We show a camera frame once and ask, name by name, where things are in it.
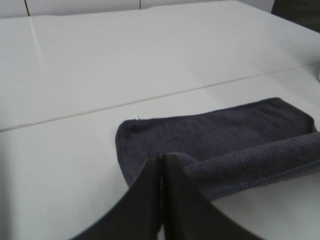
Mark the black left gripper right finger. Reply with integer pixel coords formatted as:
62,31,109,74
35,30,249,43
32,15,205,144
162,154,255,240

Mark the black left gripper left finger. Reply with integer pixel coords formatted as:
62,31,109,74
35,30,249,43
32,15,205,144
74,156,162,240

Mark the dark grey towel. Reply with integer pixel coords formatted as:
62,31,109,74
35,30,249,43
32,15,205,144
115,97,320,201

